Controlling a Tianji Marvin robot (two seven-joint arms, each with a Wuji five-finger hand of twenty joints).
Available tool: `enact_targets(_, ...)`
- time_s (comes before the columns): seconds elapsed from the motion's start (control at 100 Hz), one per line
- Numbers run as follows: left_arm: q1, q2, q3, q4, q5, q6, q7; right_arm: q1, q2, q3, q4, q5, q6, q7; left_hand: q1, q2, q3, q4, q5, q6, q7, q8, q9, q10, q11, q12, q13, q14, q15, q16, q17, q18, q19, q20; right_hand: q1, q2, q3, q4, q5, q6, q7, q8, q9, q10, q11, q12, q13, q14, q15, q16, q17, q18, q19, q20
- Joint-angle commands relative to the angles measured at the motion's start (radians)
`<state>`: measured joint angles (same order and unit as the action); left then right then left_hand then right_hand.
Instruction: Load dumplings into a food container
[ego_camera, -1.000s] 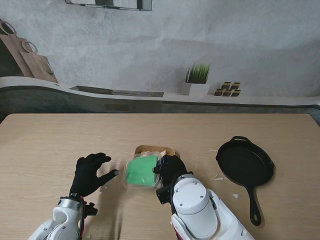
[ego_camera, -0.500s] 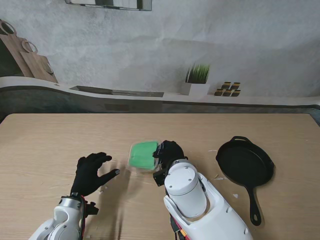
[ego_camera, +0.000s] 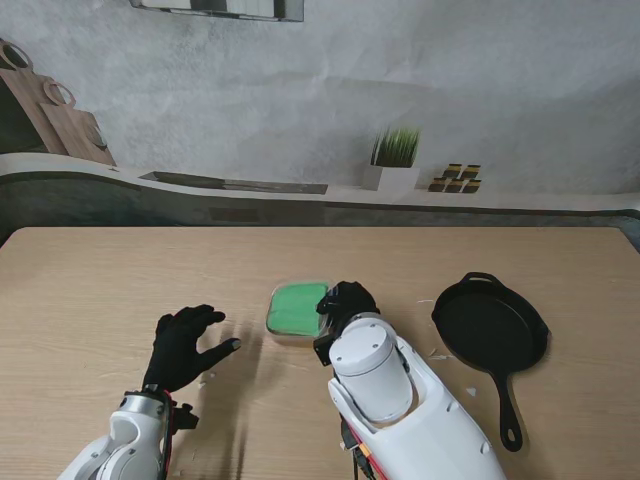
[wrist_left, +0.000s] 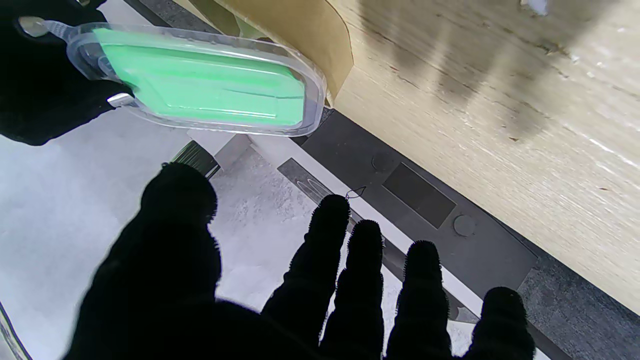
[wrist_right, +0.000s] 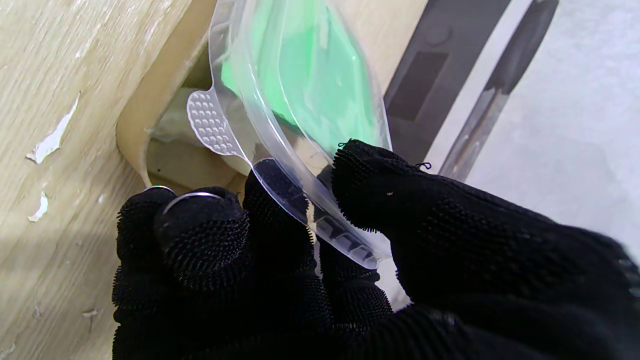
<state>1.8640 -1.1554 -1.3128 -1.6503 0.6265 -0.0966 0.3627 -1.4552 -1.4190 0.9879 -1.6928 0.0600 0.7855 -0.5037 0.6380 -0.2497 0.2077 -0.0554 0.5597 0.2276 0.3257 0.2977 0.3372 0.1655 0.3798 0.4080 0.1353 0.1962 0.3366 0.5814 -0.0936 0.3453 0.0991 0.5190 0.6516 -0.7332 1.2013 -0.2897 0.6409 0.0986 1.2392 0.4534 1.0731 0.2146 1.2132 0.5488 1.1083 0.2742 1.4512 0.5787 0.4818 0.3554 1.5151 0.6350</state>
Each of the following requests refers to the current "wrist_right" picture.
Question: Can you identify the brown paper food container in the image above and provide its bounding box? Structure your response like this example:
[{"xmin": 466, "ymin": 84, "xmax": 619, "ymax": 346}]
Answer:
[{"xmin": 116, "ymin": 0, "xmax": 261, "ymax": 193}]

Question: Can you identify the dark long knife tray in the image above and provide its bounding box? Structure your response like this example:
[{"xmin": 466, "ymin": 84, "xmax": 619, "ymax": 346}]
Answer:
[{"xmin": 439, "ymin": 0, "xmax": 560, "ymax": 182}]

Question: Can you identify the clear lid with green insert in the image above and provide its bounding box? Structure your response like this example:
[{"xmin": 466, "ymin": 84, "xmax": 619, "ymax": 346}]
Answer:
[{"xmin": 186, "ymin": 0, "xmax": 393, "ymax": 271}]

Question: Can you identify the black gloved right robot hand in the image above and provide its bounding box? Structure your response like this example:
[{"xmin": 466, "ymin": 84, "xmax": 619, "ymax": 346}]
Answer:
[{"xmin": 111, "ymin": 139, "xmax": 640, "ymax": 360}]

